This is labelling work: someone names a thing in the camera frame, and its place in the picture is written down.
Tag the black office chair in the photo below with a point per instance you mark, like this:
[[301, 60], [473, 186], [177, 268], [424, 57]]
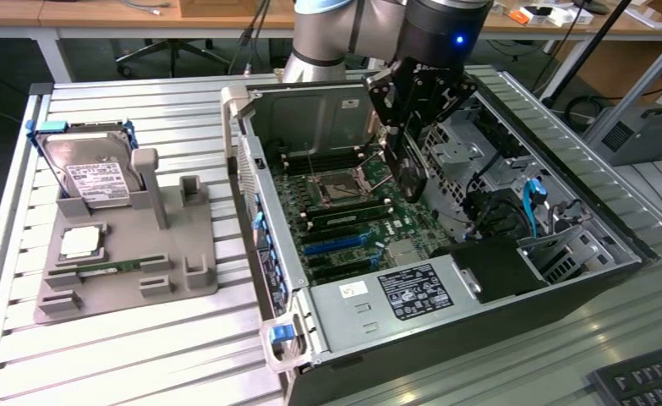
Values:
[[176, 51]]

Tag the metal socket cover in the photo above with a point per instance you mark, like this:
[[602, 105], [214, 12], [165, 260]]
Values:
[[364, 162]]

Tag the grey printed parts rack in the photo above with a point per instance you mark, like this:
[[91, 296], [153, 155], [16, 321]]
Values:
[[133, 237]]

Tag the graphics card with black cooler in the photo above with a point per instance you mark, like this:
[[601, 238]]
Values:
[[410, 177]]

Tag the black keyboard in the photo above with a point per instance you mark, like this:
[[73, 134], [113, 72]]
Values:
[[652, 380]]

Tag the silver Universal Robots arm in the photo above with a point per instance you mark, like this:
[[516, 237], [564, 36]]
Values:
[[318, 38]]

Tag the orange small box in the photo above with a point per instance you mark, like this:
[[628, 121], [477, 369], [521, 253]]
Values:
[[520, 16]]

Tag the silver CPU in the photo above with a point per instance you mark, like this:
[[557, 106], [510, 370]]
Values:
[[83, 243]]

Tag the CPU socket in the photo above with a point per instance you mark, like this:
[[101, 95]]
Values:
[[341, 188]]

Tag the grey power supply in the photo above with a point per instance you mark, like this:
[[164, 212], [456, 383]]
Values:
[[353, 313]]

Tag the black stand pole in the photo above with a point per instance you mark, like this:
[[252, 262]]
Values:
[[586, 48]]

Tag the black RAM stick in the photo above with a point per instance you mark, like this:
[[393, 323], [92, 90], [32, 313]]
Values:
[[348, 220]]

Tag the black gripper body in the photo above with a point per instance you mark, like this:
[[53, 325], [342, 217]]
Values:
[[442, 25]]

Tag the silver chipset heatsink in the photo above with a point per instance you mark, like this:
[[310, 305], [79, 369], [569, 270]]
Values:
[[406, 254]]

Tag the hard disk with blue caddy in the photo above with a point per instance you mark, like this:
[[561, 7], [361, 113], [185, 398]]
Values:
[[91, 169]]

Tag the perforated metal drive cage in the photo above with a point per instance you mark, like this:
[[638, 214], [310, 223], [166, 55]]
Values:
[[460, 158]]

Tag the black plastic shroud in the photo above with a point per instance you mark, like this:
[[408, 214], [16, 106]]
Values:
[[494, 266]]

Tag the green motherboard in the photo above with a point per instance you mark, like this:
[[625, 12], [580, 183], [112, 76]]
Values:
[[341, 256]]

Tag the thin locking lever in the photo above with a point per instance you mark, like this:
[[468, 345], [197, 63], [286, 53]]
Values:
[[310, 167]]

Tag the wooden desk with white legs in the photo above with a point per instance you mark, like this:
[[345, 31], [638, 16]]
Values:
[[83, 14], [538, 30]]

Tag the white small box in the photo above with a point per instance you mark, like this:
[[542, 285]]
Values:
[[570, 18]]

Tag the black open PC case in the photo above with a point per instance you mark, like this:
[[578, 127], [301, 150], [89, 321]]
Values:
[[477, 338]]

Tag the green RAM stick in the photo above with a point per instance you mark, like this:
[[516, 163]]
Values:
[[116, 267]]

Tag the black expansion slot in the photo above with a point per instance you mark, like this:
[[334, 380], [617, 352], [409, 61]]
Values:
[[330, 235], [341, 265], [344, 275]]

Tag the metal disk bay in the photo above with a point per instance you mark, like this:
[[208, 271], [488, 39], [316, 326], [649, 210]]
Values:
[[561, 258]]

